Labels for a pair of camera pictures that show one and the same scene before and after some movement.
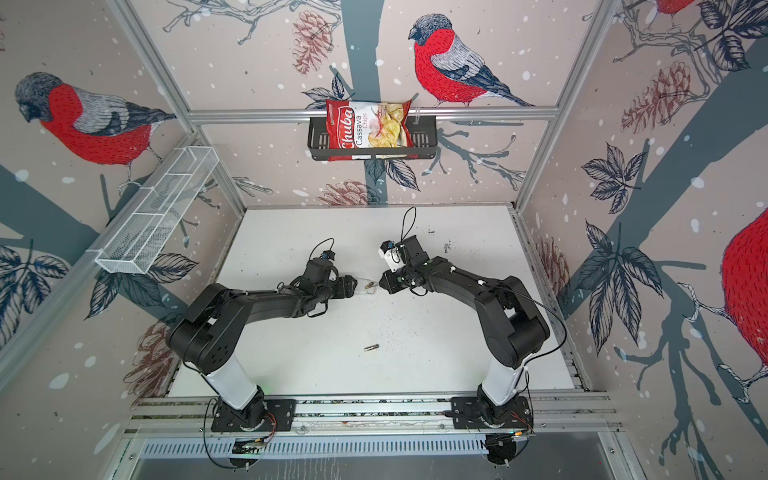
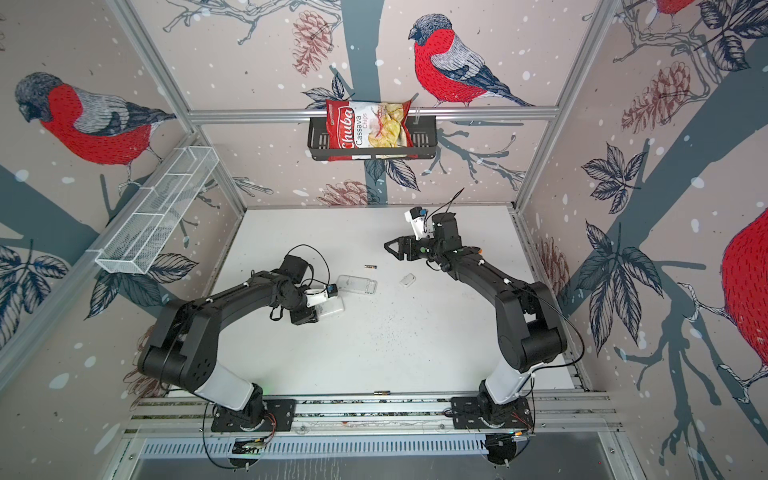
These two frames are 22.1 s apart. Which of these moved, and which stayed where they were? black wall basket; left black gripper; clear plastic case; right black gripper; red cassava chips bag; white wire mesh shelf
Moved: right black gripper; left black gripper
Stayed: black wall basket; red cassava chips bag; clear plastic case; white wire mesh shelf
